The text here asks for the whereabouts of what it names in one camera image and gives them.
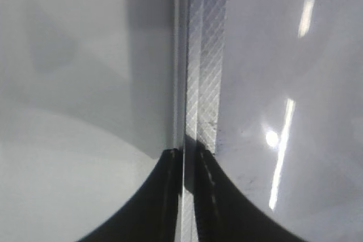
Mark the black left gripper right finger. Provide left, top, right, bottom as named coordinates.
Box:
left=185, top=137, right=303, bottom=241

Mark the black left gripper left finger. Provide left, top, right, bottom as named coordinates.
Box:
left=80, top=148, right=183, bottom=242

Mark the white whiteboard with grey frame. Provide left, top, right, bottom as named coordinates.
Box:
left=179, top=0, right=362, bottom=241

